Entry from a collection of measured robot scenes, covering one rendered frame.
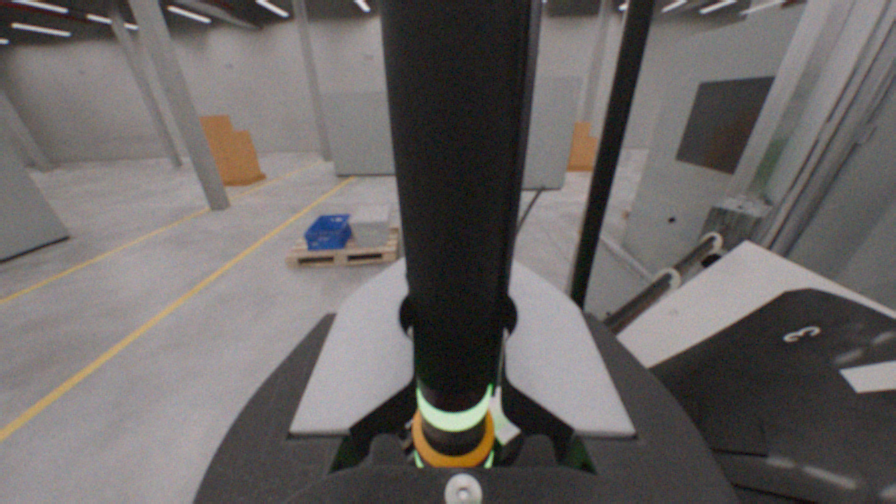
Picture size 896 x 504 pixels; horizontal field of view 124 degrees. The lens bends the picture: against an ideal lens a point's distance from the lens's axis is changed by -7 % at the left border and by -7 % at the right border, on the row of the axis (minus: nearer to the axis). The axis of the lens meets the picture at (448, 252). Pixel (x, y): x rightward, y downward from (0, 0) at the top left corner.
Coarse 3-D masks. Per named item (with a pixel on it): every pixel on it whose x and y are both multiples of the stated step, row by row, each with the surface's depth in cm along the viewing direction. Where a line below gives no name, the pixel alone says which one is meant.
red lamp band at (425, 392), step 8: (488, 376) 11; (424, 384) 11; (488, 384) 11; (424, 392) 11; (432, 392) 10; (472, 392) 10; (480, 392) 11; (432, 400) 11; (440, 400) 10; (448, 400) 10; (456, 400) 10; (464, 400) 10; (472, 400) 11; (480, 400) 11; (440, 408) 11; (448, 408) 11; (456, 408) 11; (464, 408) 11
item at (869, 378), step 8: (856, 368) 11; (864, 368) 11; (872, 368) 11; (880, 368) 11; (888, 368) 11; (848, 376) 11; (856, 376) 11; (864, 376) 11; (872, 376) 11; (880, 376) 11; (888, 376) 10; (856, 384) 11; (864, 384) 11; (872, 384) 10; (880, 384) 10; (888, 384) 10
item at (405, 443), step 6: (402, 432) 30; (408, 432) 30; (402, 438) 29; (408, 438) 28; (402, 444) 28; (408, 444) 27; (408, 450) 27; (414, 450) 26; (408, 456) 27; (414, 456) 25; (414, 462) 25
